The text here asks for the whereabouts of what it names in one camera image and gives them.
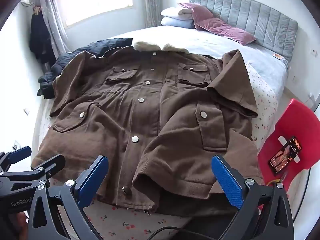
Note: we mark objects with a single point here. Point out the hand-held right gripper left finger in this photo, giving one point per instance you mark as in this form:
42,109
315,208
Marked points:
92,178

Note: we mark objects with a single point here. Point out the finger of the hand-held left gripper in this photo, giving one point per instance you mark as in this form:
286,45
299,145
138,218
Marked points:
18,155
51,163

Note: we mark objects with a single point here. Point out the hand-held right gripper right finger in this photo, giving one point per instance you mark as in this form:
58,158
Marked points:
227,182

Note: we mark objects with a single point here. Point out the brown jacket with fur collar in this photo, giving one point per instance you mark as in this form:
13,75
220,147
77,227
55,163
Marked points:
150,105

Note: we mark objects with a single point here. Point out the person's left forearm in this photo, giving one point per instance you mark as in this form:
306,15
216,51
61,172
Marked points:
15,226

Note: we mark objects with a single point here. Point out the dark hanging clothes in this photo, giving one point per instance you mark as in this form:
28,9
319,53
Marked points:
40,40

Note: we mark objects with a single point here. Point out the black smartphone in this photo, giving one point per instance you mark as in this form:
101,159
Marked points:
285,155

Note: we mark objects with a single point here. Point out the bed with cherry print sheet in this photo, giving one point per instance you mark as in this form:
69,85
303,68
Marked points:
262,100

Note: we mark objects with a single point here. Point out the black cushion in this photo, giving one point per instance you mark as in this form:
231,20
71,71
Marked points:
57,67

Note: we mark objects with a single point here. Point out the red plastic chair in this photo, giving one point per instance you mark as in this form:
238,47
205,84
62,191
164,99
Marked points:
300,120

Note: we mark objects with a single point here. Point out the pale grey bedspread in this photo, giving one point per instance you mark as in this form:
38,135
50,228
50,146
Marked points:
212,47

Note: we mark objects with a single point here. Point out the small orange packet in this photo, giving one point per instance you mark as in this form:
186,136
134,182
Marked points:
277,56

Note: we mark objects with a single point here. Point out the grey patterned curtain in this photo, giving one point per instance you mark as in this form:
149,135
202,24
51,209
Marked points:
53,10
151,2

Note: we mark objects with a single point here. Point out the pink velvet pillow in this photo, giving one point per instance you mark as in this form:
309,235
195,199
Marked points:
225,31
197,12

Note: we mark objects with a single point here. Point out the grey padded headboard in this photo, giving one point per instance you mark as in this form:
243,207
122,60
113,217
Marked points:
250,17

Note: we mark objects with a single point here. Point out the light blue pillow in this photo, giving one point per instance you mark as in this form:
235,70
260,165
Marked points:
175,23

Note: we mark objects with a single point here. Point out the window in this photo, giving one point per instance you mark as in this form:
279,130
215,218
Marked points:
97,0

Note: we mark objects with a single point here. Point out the white folded blanket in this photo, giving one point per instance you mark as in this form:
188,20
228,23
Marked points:
175,12

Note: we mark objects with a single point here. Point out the white wall outlet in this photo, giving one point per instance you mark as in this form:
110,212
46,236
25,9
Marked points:
26,111
16,145
311,96
313,52

